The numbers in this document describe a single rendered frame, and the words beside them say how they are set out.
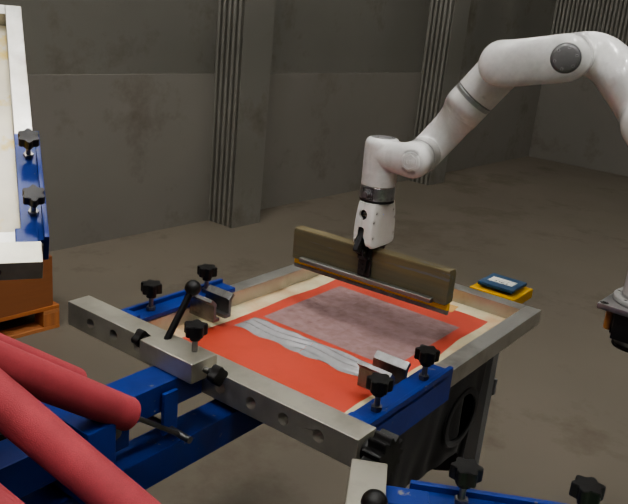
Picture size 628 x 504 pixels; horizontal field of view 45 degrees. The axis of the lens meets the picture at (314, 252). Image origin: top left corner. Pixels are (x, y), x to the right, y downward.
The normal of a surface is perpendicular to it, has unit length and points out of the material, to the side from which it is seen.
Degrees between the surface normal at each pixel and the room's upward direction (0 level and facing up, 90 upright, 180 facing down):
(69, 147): 90
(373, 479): 0
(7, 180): 32
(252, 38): 90
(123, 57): 90
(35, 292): 90
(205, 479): 0
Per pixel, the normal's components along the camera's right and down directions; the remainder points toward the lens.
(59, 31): 0.76, 0.26
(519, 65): -0.36, 0.30
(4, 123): 0.28, -0.63
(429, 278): -0.60, 0.19
